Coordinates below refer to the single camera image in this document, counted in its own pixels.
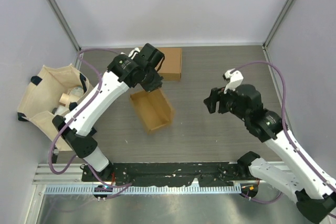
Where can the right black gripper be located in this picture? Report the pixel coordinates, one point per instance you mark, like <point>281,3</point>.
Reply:
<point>211,102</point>

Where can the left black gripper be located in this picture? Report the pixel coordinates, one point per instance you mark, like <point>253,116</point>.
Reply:
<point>155,84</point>

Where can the large brown cardboard box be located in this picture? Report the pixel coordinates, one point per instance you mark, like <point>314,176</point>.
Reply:
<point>171,68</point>

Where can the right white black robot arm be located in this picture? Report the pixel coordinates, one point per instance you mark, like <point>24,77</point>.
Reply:
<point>308,185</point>

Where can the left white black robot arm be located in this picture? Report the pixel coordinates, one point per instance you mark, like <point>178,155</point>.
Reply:
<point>125,71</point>

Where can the cardboard tube in bag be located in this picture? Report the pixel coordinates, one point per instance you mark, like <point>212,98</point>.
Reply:
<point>65,99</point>

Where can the beige canvas tote bag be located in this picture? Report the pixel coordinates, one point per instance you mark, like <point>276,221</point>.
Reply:
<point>43,93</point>

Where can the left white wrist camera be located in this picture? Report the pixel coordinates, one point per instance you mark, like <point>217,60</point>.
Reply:
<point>133,52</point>

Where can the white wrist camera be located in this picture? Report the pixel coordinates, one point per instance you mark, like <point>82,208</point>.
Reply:
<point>133,52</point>
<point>234,79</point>

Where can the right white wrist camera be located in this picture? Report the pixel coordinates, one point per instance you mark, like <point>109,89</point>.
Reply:
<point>234,79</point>

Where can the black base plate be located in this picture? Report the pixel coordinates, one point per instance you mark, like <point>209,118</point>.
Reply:
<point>208,174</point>

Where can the white slotted cable duct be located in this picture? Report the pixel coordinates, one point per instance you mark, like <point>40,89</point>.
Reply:
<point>96,189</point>

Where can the left aluminium frame post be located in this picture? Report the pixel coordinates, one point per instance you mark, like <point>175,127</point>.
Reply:
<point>64,24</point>

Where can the aluminium frame post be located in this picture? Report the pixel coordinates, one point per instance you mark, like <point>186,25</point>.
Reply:
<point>64,24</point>
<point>280,18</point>

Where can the right aluminium frame post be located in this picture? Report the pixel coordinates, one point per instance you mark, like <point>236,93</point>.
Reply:
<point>280,18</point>

